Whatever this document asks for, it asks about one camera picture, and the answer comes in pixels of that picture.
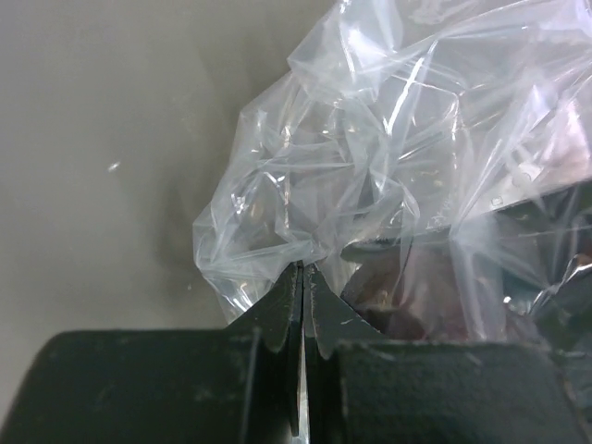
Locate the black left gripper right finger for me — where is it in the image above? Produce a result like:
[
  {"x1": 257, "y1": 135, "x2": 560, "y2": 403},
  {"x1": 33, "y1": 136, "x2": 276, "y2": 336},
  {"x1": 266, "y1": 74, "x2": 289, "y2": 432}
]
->
[{"x1": 303, "y1": 265, "x2": 591, "y2": 443}]

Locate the clear zip bag orange seal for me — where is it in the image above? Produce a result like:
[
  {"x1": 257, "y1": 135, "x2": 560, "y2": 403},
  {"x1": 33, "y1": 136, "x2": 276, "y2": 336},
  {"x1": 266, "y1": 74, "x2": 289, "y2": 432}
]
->
[{"x1": 193, "y1": 1, "x2": 591, "y2": 347}]

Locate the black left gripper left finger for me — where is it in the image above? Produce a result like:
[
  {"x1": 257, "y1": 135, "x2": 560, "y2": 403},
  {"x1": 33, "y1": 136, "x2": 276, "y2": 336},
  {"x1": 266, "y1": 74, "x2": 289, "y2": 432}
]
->
[{"x1": 1, "y1": 264, "x2": 303, "y2": 443}]

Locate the dark fake plum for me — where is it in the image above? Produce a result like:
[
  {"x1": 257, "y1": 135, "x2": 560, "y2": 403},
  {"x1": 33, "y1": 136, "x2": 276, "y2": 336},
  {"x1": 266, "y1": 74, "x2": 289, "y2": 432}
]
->
[{"x1": 341, "y1": 242, "x2": 511, "y2": 342}]

